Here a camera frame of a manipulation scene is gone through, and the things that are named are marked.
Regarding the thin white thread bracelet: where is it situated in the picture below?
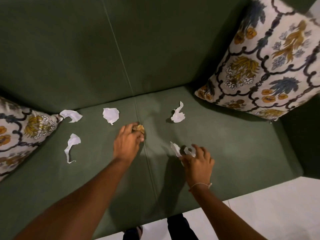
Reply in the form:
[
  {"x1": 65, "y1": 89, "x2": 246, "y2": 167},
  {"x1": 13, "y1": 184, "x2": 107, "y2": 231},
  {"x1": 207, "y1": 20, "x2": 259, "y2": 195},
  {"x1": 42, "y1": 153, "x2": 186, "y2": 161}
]
[{"x1": 188, "y1": 182, "x2": 213, "y2": 192}]

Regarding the green fabric sofa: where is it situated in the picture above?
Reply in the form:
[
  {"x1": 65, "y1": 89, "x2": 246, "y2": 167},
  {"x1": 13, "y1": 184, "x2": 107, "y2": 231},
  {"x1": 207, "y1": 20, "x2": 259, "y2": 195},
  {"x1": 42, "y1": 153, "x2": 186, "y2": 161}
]
[{"x1": 0, "y1": 0, "x2": 320, "y2": 240}]

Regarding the white crumpled paper scrap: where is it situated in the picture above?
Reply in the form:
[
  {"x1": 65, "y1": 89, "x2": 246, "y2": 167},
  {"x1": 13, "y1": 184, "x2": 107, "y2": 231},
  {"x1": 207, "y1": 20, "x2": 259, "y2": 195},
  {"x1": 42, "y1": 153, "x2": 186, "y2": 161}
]
[{"x1": 170, "y1": 101, "x2": 187, "y2": 123}]

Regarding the person's dark trouser leg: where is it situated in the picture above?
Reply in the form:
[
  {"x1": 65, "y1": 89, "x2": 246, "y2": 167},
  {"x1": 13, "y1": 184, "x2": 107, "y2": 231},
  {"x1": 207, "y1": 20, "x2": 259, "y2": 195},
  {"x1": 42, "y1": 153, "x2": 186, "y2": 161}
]
[{"x1": 167, "y1": 214, "x2": 198, "y2": 240}]

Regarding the person's right forearm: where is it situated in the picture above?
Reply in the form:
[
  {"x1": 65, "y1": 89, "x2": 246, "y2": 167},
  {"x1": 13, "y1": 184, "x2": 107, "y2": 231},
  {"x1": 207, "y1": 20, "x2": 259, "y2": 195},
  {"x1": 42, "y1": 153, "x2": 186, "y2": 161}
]
[{"x1": 189, "y1": 184, "x2": 268, "y2": 240}]

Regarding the person's left hand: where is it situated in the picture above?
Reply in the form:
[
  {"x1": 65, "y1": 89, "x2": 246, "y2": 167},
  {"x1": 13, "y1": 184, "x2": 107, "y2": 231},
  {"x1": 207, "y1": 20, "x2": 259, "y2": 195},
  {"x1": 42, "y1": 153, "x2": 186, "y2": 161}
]
[{"x1": 113, "y1": 123, "x2": 145, "y2": 163}]

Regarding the white torn paper piece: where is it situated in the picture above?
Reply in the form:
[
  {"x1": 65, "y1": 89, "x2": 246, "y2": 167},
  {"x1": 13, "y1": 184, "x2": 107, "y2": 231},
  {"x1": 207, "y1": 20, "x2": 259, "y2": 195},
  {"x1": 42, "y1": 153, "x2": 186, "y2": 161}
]
[{"x1": 170, "y1": 142, "x2": 196, "y2": 158}]

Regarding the person's left forearm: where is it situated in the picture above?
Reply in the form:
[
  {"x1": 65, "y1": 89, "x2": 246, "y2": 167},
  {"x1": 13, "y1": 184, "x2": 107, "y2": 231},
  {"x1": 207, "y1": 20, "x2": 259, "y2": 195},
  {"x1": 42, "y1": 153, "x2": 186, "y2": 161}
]
[{"x1": 14, "y1": 157, "x2": 131, "y2": 240}]

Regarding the person's right hand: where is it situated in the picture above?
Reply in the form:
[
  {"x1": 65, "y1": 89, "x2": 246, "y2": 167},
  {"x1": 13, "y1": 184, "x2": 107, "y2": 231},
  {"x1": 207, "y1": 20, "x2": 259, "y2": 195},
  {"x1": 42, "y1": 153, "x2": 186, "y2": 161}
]
[{"x1": 179, "y1": 144, "x2": 215, "y2": 191}]

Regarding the small floral patterned cushion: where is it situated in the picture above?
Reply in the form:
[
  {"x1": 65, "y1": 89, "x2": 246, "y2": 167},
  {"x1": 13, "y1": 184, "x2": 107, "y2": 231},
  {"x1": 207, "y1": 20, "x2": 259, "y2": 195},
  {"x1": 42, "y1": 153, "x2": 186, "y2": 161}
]
[{"x1": 0, "y1": 96, "x2": 64, "y2": 183}]

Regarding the brown paper ball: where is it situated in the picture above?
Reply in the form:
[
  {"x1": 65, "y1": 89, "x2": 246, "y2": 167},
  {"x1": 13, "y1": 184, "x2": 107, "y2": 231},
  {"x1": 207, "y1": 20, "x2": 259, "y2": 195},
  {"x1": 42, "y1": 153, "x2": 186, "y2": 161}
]
[{"x1": 132, "y1": 124, "x2": 146, "y2": 135}]

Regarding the long white torn paper scrap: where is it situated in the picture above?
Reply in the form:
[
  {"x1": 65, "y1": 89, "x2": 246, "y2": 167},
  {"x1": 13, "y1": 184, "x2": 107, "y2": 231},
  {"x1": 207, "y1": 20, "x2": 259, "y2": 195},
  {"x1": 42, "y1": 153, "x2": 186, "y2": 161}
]
[{"x1": 64, "y1": 133, "x2": 81, "y2": 164}]

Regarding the large floral patterned cushion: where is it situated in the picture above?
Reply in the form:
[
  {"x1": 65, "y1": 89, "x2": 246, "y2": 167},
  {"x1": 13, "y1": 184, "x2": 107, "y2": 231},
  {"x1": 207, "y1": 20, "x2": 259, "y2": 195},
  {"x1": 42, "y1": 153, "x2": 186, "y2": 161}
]
[{"x1": 194, "y1": 0, "x2": 320, "y2": 122}]

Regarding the person's shoe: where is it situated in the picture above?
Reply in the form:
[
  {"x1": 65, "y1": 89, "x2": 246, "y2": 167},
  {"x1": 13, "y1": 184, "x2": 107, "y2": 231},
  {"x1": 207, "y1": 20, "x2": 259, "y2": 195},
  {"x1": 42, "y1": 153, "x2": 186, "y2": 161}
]
[{"x1": 123, "y1": 225, "x2": 144, "y2": 240}]

